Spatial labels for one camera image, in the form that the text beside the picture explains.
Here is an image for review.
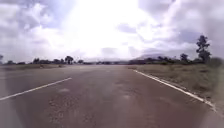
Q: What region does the grey asphalt road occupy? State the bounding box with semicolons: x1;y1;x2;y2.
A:
0;64;224;128

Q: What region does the distant hill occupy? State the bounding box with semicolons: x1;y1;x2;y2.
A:
134;53;171;61

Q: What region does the round dark tree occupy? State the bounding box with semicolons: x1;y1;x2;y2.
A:
64;55;75;65

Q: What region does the distant row of trees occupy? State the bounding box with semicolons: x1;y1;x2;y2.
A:
0;53;224;66

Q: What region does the white painted edge line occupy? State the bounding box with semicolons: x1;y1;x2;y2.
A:
133;69;217;109

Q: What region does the white painted centre line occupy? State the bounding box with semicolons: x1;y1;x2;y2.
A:
0;77;73;102

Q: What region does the dry grass verge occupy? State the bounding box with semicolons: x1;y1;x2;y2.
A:
127;63;224;114

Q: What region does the dry grass field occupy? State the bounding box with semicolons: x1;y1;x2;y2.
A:
0;63;68;71

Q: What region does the tall dark tree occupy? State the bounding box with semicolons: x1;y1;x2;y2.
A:
195;34;212;64

